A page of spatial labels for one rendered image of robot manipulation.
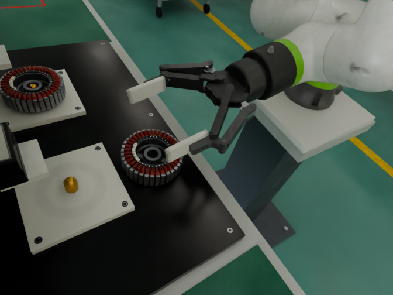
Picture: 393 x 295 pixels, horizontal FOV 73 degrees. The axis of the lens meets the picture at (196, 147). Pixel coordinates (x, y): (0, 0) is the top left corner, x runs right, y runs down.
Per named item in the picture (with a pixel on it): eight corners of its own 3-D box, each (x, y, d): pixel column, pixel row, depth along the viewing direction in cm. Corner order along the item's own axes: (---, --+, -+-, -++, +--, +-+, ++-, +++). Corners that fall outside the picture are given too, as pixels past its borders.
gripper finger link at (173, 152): (204, 140, 42) (207, 143, 41) (165, 160, 39) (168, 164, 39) (206, 128, 39) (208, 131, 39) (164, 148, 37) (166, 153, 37)
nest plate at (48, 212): (102, 146, 51) (102, 141, 50) (134, 210, 44) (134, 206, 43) (11, 173, 44) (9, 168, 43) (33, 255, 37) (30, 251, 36)
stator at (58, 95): (61, 76, 59) (58, 61, 57) (70, 109, 53) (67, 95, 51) (2, 82, 55) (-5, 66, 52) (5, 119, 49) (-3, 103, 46)
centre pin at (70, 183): (76, 181, 44) (73, 171, 42) (80, 190, 43) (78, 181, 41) (64, 185, 43) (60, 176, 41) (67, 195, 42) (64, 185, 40)
